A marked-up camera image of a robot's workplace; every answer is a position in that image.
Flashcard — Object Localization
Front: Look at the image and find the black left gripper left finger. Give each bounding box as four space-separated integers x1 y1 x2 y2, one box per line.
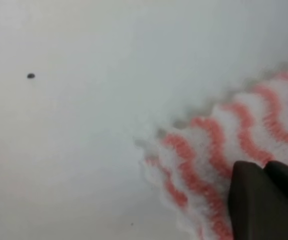
228 161 288 240

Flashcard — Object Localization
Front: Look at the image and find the pink white wavy striped towel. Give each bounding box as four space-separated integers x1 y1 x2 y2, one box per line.
135 63 288 240

